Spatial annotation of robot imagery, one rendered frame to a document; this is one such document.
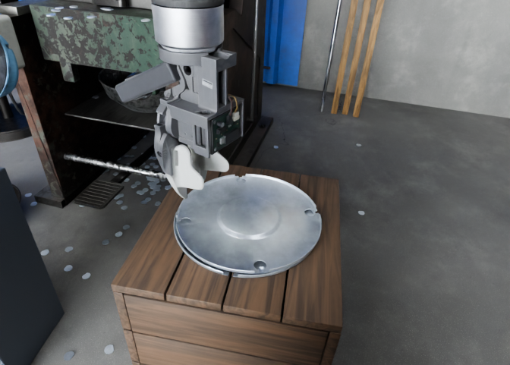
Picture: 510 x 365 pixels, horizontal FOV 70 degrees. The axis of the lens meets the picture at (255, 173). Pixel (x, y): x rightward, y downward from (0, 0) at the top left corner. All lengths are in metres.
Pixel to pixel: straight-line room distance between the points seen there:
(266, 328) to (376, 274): 0.61
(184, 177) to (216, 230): 0.24
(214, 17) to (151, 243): 0.45
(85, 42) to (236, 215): 0.66
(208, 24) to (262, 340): 0.50
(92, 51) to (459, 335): 1.22
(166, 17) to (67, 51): 0.80
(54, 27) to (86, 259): 0.66
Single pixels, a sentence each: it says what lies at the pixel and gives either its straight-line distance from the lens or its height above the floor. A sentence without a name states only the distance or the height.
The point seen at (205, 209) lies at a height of 0.36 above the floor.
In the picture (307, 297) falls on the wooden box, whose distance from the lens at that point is 0.63.
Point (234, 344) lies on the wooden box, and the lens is 0.69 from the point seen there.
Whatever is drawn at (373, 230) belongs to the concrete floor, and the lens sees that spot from 1.33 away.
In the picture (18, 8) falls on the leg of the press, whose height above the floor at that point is 0.64.
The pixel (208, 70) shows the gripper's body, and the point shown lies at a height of 0.72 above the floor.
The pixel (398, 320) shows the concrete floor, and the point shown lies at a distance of 1.11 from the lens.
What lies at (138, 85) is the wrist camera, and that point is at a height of 0.68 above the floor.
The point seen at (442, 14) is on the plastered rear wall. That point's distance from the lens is 2.31.
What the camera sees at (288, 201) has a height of 0.36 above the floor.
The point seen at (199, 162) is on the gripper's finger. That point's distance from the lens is 0.52.
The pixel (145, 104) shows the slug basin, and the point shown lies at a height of 0.36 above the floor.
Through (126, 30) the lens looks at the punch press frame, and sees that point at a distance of 1.05.
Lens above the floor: 0.85
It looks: 34 degrees down
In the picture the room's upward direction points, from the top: 3 degrees clockwise
